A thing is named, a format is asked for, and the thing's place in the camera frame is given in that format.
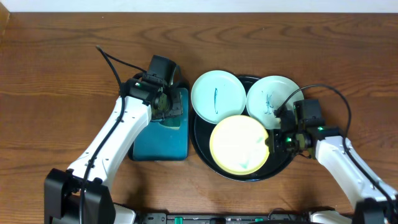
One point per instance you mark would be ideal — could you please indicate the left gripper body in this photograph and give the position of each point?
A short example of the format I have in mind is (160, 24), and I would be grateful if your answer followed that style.
(175, 106)

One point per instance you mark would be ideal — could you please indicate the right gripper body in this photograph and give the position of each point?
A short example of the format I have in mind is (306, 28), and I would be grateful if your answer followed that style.
(283, 144)

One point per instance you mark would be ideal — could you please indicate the green yellow sponge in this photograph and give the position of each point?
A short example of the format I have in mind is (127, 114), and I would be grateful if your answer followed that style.
(171, 123)

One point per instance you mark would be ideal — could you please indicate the yellow plate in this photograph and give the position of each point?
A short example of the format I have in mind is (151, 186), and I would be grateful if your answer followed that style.
(238, 145)

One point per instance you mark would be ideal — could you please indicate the light green plate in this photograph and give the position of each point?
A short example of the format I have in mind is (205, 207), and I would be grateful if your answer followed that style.
(266, 96)

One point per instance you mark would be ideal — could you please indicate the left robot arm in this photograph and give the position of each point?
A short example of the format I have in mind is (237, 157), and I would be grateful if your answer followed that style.
(81, 194)

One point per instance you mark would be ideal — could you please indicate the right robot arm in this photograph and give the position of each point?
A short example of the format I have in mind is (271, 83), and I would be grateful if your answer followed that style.
(373, 200)

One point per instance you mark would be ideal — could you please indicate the black rectangular tray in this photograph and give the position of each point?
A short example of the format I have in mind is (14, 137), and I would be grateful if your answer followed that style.
(183, 155)

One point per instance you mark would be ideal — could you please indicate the teal tray liner mat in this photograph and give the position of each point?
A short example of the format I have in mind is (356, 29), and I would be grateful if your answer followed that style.
(164, 143)

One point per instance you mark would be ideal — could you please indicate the round black tray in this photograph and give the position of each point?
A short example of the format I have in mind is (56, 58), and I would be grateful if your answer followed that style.
(201, 132)

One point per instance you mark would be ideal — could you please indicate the light blue plate left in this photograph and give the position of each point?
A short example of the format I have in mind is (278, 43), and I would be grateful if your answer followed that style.
(216, 95)

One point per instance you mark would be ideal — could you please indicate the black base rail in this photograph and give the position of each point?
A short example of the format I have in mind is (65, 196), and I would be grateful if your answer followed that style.
(163, 218)

